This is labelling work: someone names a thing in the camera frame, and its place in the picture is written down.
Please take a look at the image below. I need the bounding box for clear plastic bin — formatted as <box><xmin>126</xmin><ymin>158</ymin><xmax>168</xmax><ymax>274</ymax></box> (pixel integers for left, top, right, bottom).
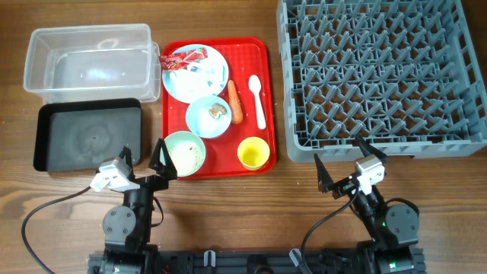
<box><xmin>24</xmin><ymin>24</ymin><xmax>161</xmax><ymax>104</ymax></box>

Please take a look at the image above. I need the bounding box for red serving tray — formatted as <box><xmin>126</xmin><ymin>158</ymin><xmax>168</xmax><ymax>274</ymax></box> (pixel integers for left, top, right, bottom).
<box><xmin>161</xmin><ymin>37</ymin><xmax>277</xmax><ymax>180</ymax></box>

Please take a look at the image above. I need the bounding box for orange carrot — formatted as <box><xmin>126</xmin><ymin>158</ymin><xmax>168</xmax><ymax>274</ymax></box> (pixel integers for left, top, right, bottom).
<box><xmin>228</xmin><ymin>80</ymin><xmax>243</xmax><ymax>124</ymax></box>

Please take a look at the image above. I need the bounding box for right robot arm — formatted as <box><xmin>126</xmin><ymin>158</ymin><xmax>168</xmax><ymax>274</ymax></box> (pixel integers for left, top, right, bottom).
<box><xmin>301</xmin><ymin>135</ymin><xmax>426</xmax><ymax>273</ymax></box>

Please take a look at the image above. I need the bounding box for grey dishwasher rack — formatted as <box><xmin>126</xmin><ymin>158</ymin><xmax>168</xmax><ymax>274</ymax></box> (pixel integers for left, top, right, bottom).
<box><xmin>276</xmin><ymin>0</ymin><xmax>486</xmax><ymax>163</ymax></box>

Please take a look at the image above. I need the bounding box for black plastic tray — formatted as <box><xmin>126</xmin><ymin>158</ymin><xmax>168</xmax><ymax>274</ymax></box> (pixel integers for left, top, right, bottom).
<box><xmin>33</xmin><ymin>98</ymin><xmax>142</xmax><ymax>172</ymax></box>

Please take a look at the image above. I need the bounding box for small light blue bowl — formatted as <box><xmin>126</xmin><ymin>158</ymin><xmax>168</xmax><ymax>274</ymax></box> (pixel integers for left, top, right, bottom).
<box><xmin>186</xmin><ymin>95</ymin><xmax>232</xmax><ymax>139</ymax></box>

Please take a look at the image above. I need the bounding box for yellow plastic cup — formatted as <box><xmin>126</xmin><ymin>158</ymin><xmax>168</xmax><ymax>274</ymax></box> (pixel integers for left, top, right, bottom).
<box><xmin>237</xmin><ymin>137</ymin><xmax>270</xmax><ymax>170</ymax></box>

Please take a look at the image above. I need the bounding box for white rice pile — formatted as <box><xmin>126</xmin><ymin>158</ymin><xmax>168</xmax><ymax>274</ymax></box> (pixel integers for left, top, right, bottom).
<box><xmin>169</xmin><ymin>142</ymin><xmax>204</xmax><ymax>177</ymax></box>

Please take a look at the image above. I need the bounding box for brown mushroom piece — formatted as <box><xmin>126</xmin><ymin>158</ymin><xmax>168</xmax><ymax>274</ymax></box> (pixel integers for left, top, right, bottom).
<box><xmin>208</xmin><ymin>103</ymin><xmax>227</xmax><ymax>119</ymax></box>

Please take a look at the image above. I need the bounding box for white plastic spoon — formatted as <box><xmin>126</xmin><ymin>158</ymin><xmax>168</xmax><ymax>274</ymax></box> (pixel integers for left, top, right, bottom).
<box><xmin>248</xmin><ymin>75</ymin><xmax>266</xmax><ymax>129</ymax></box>

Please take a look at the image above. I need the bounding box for white tissue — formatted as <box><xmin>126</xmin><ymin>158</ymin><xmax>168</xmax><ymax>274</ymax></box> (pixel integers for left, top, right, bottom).
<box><xmin>170</xmin><ymin>59</ymin><xmax>224</xmax><ymax>93</ymax></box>

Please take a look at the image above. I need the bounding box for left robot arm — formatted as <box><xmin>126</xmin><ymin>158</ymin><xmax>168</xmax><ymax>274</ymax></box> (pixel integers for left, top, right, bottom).
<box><xmin>88</xmin><ymin>139</ymin><xmax>177</xmax><ymax>274</ymax></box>

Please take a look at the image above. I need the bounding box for large light blue plate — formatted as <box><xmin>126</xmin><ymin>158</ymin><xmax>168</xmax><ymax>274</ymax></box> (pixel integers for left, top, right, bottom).
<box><xmin>160</xmin><ymin>44</ymin><xmax>229</xmax><ymax>104</ymax></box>

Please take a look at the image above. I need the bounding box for red snack wrapper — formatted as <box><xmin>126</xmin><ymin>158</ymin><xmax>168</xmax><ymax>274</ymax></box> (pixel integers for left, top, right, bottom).
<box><xmin>160</xmin><ymin>47</ymin><xmax>208</xmax><ymax>71</ymax></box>

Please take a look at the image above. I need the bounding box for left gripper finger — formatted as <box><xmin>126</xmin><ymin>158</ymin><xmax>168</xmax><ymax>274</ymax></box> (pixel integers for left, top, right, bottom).
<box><xmin>148</xmin><ymin>139</ymin><xmax>177</xmax><ymax>180</ymax></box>
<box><xmin>113</xmin><ymin>146</ymin><xmax>134</xmax><ymax>179</ymax></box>

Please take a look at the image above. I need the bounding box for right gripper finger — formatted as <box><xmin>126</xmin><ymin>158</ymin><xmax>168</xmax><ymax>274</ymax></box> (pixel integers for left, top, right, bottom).
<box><xmin>314</xmin><ymin>153</ymin><xmax>334</xmax><ymax>193</ymax></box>
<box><xmin>355</xmin><ymin>135</ymin><xmax>387</xmax><ymax>164</ymax></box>

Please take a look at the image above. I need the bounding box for green bowl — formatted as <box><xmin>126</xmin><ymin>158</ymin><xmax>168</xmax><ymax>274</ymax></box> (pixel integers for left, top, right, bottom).
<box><xmin>164</xmin><ymin>131</ymin><xmax>206</xmax><ymax>177</ymax></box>

